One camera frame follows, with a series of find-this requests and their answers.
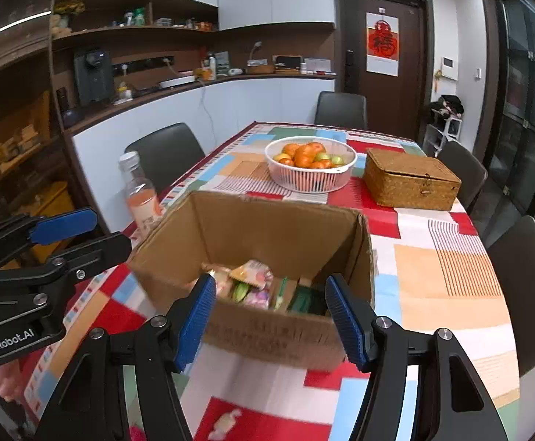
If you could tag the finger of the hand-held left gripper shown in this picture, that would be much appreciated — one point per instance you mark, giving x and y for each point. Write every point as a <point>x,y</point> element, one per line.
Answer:
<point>92,250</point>
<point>65,226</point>

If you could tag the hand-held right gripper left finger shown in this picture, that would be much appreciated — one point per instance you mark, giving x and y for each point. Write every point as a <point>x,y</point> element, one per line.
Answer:
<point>196,326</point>

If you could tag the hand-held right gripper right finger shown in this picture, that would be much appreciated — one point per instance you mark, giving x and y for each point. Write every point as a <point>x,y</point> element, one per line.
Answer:
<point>347,326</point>

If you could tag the dark green snack packet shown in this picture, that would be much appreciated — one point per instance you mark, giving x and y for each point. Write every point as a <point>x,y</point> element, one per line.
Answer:
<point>306,303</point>

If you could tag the small tan snack packet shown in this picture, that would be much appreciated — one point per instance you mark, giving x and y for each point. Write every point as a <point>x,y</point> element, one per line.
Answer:
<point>216,278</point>

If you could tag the white pink snack packet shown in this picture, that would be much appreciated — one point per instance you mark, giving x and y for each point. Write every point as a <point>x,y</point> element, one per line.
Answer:
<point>258,297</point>

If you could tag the brown cardboard box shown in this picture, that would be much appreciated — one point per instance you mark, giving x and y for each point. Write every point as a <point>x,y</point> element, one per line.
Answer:
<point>272,335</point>

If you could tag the tan biscuit packet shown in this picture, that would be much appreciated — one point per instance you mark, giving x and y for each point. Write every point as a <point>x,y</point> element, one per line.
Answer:
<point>253,273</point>

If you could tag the white candy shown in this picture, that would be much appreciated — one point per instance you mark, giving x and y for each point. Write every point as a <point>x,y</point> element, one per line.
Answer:
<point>225,422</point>

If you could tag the red snack packet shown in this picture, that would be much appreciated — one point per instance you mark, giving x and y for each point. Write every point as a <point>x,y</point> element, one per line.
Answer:
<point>137,435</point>

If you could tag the person's left hand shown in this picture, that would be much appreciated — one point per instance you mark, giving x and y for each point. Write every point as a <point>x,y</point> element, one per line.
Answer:
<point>7,386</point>

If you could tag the pink drink bottle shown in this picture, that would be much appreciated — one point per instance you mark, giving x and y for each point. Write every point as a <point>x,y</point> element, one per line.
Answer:
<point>145,206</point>

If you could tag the wooden glass display cabinet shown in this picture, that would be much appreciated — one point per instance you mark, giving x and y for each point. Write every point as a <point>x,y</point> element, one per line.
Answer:
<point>19,147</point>

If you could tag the dark grey dining chair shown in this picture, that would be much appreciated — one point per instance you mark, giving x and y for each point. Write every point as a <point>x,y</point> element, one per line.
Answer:
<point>462,174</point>
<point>341,110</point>
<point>529,294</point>
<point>166,151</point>

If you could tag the small white counter bottle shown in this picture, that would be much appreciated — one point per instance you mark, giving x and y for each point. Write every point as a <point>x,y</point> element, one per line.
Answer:
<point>124,94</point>

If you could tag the black water dispenser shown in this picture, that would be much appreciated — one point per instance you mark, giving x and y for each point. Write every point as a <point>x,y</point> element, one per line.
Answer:
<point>93,78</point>

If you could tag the white fruit basket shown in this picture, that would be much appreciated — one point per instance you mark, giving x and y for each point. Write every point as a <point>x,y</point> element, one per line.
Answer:
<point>308,179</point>

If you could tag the woven wicker box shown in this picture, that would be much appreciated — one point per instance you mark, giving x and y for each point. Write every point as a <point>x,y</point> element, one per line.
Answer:
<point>410,183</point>

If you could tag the green fruit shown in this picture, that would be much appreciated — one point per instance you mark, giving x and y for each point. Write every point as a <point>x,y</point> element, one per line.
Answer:
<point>337,160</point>

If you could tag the pile of oranges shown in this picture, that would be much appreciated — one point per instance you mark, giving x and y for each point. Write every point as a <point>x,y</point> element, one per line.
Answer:
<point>304,156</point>

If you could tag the white shelf rack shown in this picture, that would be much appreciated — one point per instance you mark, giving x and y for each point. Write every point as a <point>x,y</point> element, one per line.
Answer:
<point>433,138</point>

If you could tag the white lower cabinet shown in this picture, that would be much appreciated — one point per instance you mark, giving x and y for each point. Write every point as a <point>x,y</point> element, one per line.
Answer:
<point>249,101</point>

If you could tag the yellow flowers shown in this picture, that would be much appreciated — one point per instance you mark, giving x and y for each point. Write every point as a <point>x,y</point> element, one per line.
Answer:
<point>69,7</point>

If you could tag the dark brown door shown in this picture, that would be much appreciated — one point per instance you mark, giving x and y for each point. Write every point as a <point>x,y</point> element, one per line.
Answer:
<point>414,101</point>

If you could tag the dark bag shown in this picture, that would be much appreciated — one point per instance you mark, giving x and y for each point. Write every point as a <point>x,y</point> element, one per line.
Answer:
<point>449,105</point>

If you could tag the woven tray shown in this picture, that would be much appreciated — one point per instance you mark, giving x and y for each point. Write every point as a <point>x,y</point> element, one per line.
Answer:
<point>259,69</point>

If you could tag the white gooseneck lamp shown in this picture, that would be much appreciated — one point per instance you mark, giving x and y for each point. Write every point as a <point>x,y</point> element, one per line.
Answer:
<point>254,53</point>

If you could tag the yellow hanging tassel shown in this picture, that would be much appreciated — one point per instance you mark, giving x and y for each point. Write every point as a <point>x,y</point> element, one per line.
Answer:
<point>437,82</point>

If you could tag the white card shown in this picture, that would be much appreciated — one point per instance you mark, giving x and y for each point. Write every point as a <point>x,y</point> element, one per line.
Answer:
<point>318,65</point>

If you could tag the black tablet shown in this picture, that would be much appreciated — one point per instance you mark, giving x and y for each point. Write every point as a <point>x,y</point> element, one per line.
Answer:
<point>288,62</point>

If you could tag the white intercom panel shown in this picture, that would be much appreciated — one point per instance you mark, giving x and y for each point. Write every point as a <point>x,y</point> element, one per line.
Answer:
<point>448,68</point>

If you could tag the black framed glass door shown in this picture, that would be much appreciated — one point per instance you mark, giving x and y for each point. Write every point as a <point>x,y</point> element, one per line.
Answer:
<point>524,101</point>

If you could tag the red white wall calendar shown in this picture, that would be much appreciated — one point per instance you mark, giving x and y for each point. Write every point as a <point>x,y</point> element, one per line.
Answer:
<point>382,55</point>

